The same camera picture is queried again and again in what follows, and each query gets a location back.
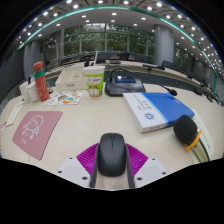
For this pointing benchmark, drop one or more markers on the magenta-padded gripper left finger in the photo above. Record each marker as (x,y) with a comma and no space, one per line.
(68,168)

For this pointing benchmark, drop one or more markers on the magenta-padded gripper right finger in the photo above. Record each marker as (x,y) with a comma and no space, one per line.
(153,168)

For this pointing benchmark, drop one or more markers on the black computer mouse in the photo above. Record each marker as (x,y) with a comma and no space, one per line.
(112,153)

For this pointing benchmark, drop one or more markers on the pink mouse pad with drawing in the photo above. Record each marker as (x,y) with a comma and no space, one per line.
(35,131)

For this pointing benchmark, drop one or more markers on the black foam-headed handheld microphone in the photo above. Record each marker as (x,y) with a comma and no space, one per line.
(185,128)

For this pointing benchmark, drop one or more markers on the blue and white book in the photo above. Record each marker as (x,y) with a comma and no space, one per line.
(160,108)

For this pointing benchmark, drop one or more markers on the white paper sheet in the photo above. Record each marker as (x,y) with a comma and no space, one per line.
(205,133)

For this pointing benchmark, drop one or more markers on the colourful sticker sheet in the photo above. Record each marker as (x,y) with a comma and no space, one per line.
(65,97)

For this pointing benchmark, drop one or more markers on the red and white pamphlet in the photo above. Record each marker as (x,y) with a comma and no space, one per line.
(2,133)

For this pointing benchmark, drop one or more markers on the white booklet with red heading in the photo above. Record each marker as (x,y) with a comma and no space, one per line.
(15,113)

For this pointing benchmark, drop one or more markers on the black gooseneck microphone unit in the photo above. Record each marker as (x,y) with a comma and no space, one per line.
(123,87)

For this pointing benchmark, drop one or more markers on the cream organizer box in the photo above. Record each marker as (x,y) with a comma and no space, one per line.
(70,81)

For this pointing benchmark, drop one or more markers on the red bottle with green band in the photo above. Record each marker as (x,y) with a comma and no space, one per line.
(41,85)

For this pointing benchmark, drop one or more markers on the printed paper cup with straw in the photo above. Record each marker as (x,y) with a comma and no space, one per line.
(94,81)

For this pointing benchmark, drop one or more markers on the dark office chairs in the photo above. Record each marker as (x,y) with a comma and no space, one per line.
(125,56)

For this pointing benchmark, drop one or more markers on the ceiling lights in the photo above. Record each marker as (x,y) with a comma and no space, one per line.
(113,14)

